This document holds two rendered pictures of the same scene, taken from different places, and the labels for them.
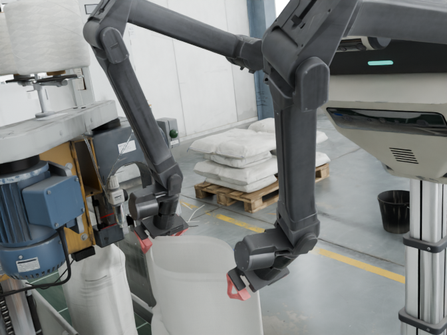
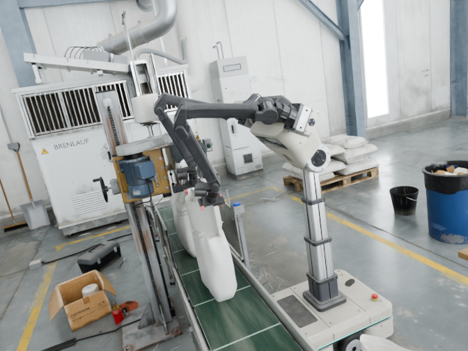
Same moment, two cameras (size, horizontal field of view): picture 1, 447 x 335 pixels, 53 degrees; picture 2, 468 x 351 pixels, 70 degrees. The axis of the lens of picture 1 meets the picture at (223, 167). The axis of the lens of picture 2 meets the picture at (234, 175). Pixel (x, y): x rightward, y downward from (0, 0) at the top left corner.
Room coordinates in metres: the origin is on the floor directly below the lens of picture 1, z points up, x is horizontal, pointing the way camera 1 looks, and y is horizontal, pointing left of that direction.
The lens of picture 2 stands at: (-0.71, -0.82, 1.63)
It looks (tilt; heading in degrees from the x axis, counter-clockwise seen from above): 14 degrees down; 21
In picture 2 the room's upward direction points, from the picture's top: 10 degrees counter-clockwise
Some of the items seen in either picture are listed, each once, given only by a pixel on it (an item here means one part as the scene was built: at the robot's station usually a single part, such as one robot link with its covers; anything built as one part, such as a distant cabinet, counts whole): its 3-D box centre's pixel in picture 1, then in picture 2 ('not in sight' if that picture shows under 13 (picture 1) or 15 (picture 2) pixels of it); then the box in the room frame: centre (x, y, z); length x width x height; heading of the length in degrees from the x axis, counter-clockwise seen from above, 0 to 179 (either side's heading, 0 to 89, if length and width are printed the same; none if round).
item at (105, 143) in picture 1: (114, 161); (186, 157); (1.43, 0.35, 1.21); 0.30 x 0.25 x 0.30; 39
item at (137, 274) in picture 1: (147, 270); (219, 214); (1.95, 0.42, 0.53); 1.05 x 0.02 x 0.41; 39
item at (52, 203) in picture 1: (55, 205); (145, 171); (0.94, 0.38, 1.25); 0.10 x 0.08 x 0.12; 154
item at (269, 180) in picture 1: (239, 177); (310, 173); (4.26, -0.14, 0.20); 0.66 x 0.44 x 0.12; 39
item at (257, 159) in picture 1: (236, 155); not in sight; (4.28, -0.14, 0.44); 0.66 x 0.42 x 0.14; 33
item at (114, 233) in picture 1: (107, 232); (177, 187); (1.26, 0.37, 1.04); 0.08 x 0.06 x 0.05; 129
